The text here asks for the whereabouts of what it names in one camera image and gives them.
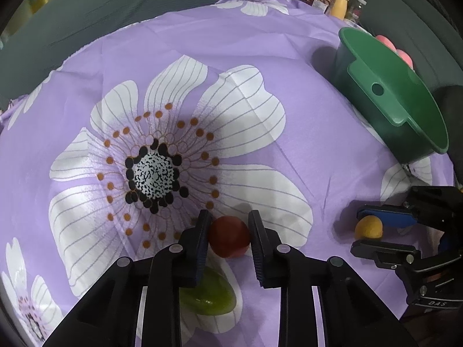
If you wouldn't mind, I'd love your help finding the green plastic bowl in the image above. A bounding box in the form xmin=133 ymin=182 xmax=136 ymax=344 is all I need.
xmin=330 ymin=27 xmax=449 ymax=164

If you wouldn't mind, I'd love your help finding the green mango-shaped fruit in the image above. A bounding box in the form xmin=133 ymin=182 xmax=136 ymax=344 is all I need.
xmin=180 ymin=267 xmax=236 ymax=316

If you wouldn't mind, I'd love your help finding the pink round toy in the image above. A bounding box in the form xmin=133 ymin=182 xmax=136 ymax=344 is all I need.
xmin=375 ymin=34 xmax=414 ymax=70

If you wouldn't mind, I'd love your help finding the yellow-brown small fruit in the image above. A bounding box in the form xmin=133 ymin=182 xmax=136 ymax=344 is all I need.
xmin=355 ymin=215 xmax=383 ymax=240

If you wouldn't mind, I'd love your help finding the red tomato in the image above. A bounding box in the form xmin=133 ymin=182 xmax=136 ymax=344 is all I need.
xmin=209 ymin=216 xmax=250 ymax=259

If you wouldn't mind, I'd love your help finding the purple floral tablecloth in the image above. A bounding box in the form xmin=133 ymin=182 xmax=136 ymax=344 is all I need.
xmin=1 ymin=0 xmax=453 ymax=346

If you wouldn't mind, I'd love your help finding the grey sofa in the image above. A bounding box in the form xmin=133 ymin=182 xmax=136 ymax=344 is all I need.
xmin=1 ymin=0 xmax=462 ymax=108

